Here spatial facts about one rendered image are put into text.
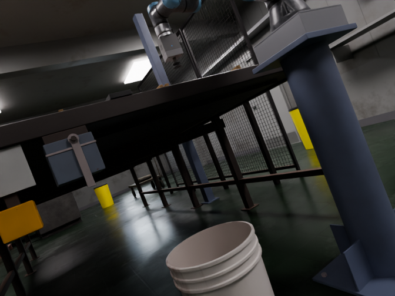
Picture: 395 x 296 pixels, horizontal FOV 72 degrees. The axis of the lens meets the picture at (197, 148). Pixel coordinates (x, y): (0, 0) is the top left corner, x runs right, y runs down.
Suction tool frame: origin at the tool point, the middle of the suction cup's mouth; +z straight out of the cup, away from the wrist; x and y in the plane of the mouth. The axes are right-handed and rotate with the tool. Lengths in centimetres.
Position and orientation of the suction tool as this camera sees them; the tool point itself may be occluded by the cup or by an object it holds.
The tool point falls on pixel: (177, 67)
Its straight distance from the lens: 136.8
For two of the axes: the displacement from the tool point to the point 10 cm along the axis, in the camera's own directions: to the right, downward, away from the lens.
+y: -8.8, 3.5, -3.2
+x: 3.0, -1.1, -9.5
